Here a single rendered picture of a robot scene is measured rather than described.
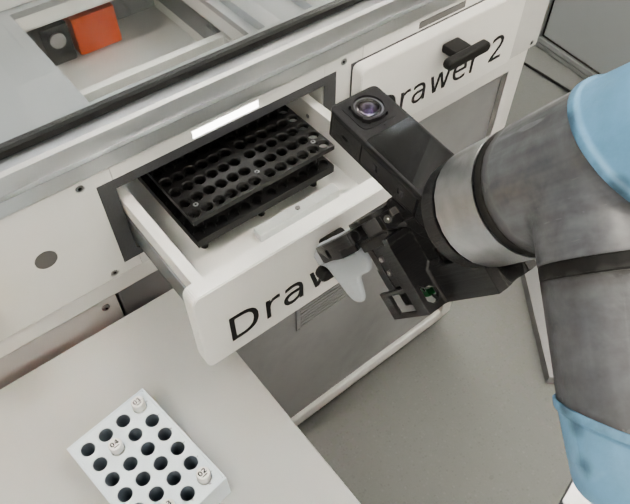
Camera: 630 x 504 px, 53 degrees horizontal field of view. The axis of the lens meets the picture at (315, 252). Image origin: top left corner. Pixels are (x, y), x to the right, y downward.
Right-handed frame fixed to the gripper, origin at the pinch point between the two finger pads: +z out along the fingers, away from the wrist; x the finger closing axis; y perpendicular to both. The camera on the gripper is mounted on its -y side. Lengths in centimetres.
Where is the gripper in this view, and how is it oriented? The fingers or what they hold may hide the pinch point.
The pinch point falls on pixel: (337, 238)
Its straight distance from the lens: 57.1
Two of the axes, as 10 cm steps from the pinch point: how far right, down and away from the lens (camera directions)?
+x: 7.8, -4.9, 3.9
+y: 5.1, 8.6, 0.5
